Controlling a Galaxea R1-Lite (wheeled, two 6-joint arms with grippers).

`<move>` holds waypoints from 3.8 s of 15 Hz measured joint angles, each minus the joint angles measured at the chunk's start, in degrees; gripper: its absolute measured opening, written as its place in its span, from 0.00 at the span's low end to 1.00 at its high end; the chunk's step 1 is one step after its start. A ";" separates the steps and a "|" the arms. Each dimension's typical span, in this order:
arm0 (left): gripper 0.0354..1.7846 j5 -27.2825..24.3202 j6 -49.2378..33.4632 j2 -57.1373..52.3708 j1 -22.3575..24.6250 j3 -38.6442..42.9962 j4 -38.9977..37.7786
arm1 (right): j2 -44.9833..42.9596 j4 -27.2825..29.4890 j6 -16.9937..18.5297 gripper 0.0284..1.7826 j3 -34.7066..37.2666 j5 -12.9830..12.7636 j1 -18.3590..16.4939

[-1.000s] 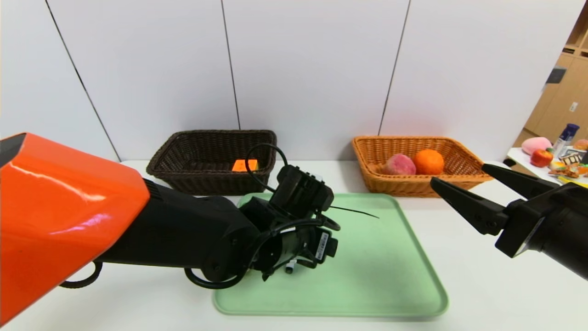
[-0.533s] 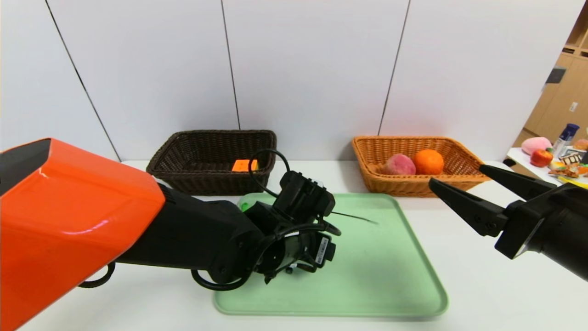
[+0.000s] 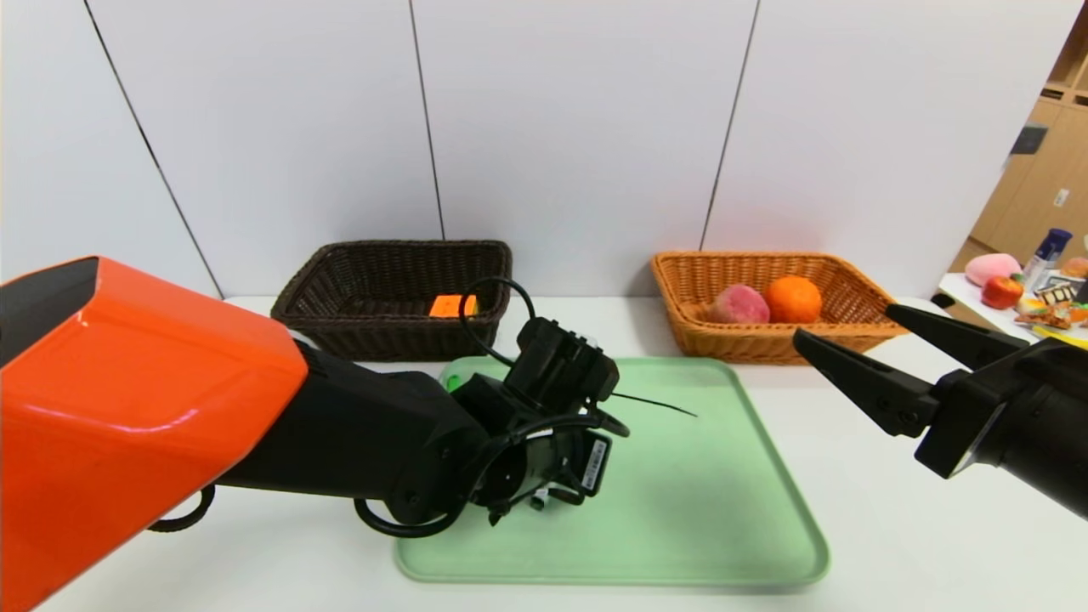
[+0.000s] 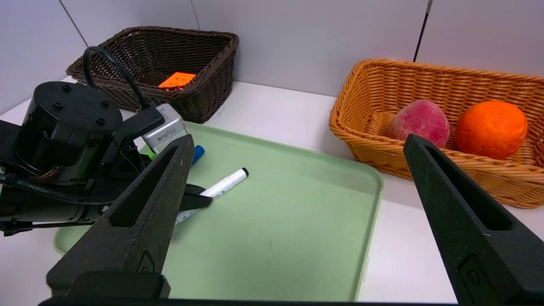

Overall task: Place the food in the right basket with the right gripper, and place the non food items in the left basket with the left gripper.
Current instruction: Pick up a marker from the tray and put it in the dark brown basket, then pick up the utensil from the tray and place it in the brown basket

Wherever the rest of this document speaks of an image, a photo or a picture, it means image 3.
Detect white bottle with blue cap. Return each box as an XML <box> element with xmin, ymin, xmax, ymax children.
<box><xmin>1023</xmin><ymin>229</ymin><xmax>1071</xmax><ymax>290</ymax></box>

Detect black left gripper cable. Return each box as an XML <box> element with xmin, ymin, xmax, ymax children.
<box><xmin>459</xmin><ymin>276</ymin><xmax>538</xmax><ymax>368</ymax></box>

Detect light wooden cabinet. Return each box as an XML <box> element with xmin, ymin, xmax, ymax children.
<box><xmin>969</xmin><ymin>4</ymin><xmax>1088</xmax><ymax>264</ymax></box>

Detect red toy apple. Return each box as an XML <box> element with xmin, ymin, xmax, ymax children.
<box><xmin>980</xmin><ymin>276</ymin><xmax>1023</xmax><ymax>312</ymax></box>

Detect white side table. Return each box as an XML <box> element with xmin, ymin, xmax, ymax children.
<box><xmin>937</xmin><ymin>274</ymin><xmax>1088</xmax><ymax>349</ymax></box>

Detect dark brown wicker basket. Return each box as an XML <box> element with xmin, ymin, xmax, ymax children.
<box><xmin>272</xmin><ymin>241</ymin><xmax>513</xmax><ymax>362</ymax></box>

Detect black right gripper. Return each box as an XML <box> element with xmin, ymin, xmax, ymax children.
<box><xmin>792</xmin><ymin>303</ymin><xmax>1088</xmax><ymax>519</ymax></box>

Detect orange fruit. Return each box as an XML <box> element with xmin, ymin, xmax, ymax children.
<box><xmin>762</xmin><ymin>275</ymin><xmax>824</xmax><ymax>325</ymax></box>

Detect black zip tie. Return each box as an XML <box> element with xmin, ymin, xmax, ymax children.
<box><xmin>610</xmin><ymin>392</ymin><xmax>700</xmax><ymax>418</ymax></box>

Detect pink plush toy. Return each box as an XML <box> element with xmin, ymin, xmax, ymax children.
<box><xmin>963</xmin><ymin>255</ymin><xmax>1020</xmax><ymax>289</ymax></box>

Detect orange snack packet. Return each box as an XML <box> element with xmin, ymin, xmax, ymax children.
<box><xmin>1013</xmin><ymin>302</ymin><xmax>1088</xmax><ymax>331</ymax></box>

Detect orange wicker basket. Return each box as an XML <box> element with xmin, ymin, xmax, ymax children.
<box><xmin>651</xmin><ymin>252</ymin><xmax>915</xmax><ymax>367</ymax></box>

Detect light green plastic tray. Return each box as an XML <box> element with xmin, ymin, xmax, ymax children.
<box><xmin>394</xmin><ymin>356</ymin><xmax>830</xmax><ymax>587</ymax></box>

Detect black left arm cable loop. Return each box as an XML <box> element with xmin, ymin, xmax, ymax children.
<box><xmin>149</xmin><ymin>484</ymin><xmax>216</xmax><ymax>533</ymax></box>

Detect red peach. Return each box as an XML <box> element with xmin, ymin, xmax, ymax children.
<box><xmin>710</xmin><ymin>284</ymin><xmax>770</xmax><ymax>325</ymax></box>

